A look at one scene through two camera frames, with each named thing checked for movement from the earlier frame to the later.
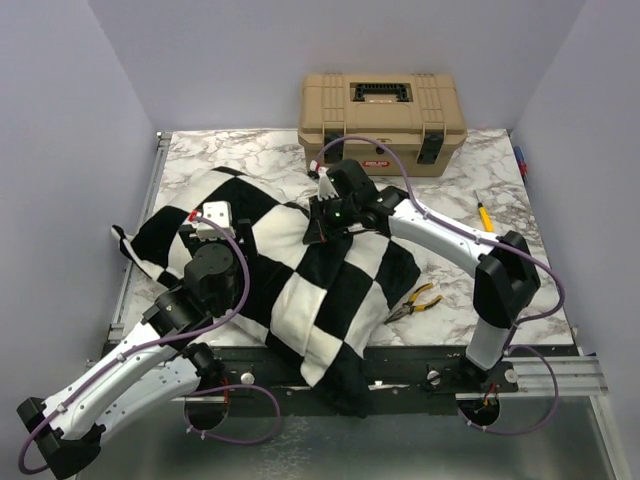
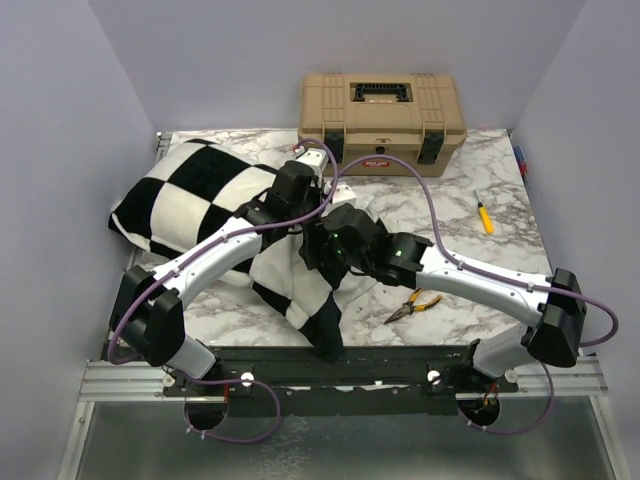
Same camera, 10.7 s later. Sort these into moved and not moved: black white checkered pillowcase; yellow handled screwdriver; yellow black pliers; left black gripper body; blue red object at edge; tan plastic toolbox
Moved: left black gripper body; black white checkered pillowcase
Not moved: yellow handled screwdriver; tan plastic toolbox; blue red object at edge; yellow black pliers
